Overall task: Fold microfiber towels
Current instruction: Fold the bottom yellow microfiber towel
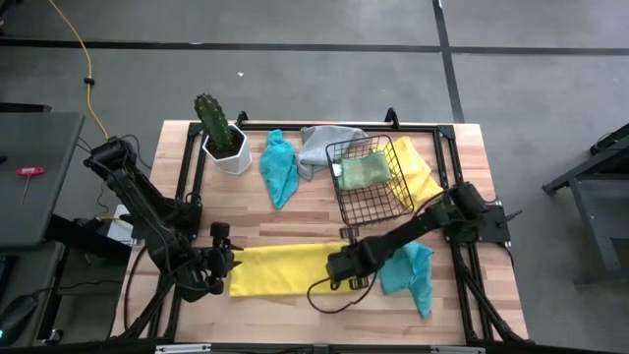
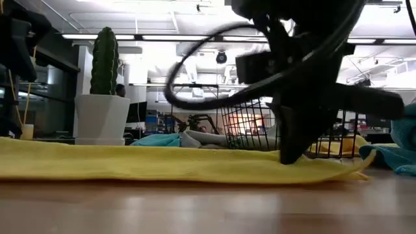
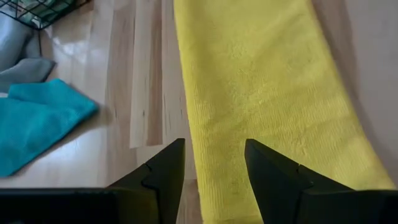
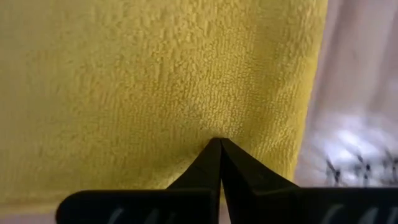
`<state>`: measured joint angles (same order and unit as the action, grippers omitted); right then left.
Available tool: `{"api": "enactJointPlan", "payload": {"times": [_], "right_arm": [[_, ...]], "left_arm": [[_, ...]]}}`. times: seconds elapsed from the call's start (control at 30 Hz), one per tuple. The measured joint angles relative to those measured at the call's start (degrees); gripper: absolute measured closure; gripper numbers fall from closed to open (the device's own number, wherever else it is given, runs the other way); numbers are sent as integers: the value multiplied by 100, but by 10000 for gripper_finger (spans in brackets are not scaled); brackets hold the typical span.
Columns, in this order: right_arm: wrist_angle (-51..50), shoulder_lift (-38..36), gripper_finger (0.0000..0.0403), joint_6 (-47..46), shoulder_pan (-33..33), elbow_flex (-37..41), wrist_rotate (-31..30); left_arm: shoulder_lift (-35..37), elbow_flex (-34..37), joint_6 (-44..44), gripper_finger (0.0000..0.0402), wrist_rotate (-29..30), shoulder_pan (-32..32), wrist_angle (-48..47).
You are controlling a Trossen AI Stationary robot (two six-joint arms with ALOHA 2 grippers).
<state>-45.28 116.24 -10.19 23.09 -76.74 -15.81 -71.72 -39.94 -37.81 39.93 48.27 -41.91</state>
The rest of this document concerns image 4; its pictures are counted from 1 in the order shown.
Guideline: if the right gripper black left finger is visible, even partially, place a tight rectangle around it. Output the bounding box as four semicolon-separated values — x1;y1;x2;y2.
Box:
55;138;222;224

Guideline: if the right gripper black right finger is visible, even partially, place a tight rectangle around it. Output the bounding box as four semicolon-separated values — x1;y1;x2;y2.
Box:
221;138;398;224

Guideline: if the yellow microfiber towel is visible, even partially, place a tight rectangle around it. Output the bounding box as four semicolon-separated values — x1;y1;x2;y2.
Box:
0;0;329;215

